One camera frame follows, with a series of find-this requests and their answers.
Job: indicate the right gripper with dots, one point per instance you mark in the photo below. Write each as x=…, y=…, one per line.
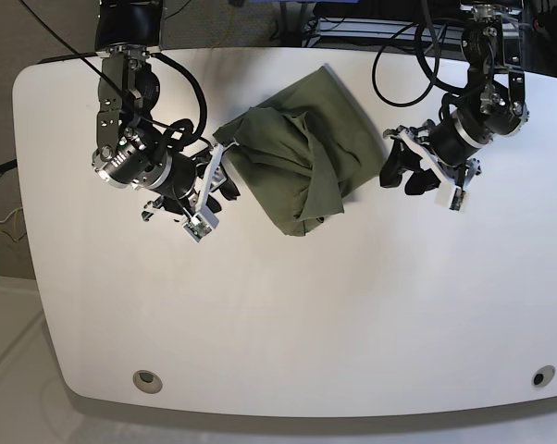
x=184, y=184

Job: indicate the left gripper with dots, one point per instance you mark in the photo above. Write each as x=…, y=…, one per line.
x=451, y=152

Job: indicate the olive green T-shirt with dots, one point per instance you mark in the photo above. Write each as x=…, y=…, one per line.
x=302, y=151

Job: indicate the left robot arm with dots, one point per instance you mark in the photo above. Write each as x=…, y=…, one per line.
x=491, y=104

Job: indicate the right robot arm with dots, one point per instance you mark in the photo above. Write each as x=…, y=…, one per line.
x=131, y=149

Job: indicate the silver equipment rack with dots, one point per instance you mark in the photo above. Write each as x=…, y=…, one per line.
x=369, y=23

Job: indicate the left table grommet hole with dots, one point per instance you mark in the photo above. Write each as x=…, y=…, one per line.
x=147, y=382

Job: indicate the table grommet hole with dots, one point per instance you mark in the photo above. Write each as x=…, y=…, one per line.
x=543, y=377
x=147, y=382

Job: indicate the right table grommet hole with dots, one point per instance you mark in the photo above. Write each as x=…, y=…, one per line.
x=543, y=377

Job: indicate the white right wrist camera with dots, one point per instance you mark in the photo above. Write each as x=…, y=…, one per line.
x=200, y=224

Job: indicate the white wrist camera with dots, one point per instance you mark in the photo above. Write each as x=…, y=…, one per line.
x=450, y=197
x=200, y=224

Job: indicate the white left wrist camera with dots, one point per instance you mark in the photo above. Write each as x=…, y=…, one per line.
x=450, y=197

